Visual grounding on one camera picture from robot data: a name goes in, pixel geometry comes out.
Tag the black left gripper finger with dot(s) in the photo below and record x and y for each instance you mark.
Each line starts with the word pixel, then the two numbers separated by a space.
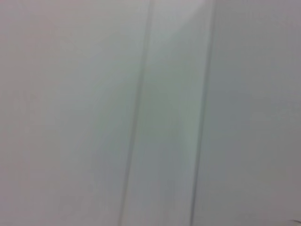
pixel 297 221

